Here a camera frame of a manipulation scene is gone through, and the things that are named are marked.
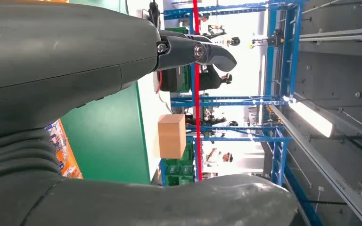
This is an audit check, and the orange detergent bottle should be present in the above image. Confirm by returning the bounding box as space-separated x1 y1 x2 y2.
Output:
43 119 83 179

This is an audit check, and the red rail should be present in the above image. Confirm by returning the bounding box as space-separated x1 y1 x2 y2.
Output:
192 0 203 182

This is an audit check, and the green plastic crate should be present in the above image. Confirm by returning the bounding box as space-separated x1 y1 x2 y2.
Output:
161 142 197 187
177 64 193 93

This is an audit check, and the cardboard box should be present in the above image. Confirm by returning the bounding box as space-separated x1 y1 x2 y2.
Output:
157 113 187 160

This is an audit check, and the black carrying case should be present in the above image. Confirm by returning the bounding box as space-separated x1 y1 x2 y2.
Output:
157 67 181 93

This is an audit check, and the red cable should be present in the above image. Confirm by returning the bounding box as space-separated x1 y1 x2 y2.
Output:
155 71 164 95

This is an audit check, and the ceiling light bar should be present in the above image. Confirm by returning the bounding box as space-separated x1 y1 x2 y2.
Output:
283 96 335 138

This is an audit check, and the green table mat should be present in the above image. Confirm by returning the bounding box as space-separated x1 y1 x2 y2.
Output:
60 0 152 185

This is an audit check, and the white table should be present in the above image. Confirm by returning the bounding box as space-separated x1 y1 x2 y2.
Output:
127 0 173 185

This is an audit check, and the person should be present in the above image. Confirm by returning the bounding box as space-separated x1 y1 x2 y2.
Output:
198 64 233 92
204 148 234 166

